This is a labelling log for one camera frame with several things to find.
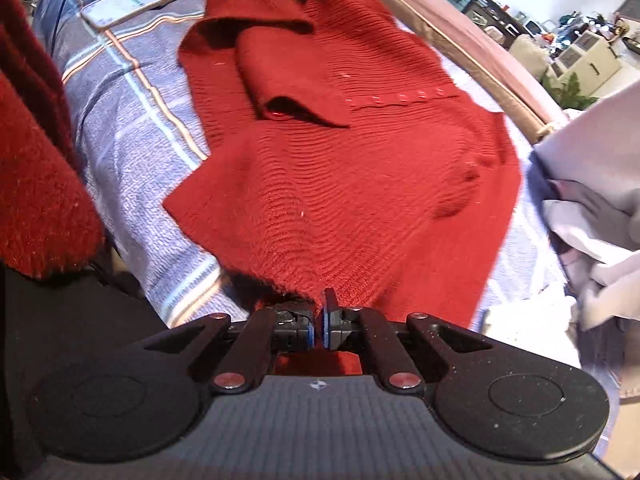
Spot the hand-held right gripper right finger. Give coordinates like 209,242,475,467
322,287,503,393

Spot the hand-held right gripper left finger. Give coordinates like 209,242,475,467
127,305,317,395

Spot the red knitted sweater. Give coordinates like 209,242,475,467
0,0,523,376

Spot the white cloth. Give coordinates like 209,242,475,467
530,80,640,401

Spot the green potted plant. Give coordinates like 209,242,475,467
542,72,599,111

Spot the cream upholstered chair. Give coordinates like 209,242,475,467
509,35,549,79

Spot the dark wooden table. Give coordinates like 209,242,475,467
464,0,531,37

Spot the white smartphone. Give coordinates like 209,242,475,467
80,0,191,31

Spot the cream drawer cabinet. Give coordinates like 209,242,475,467
550,30,623,97

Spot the black cable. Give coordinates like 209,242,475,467
50,0,85,57

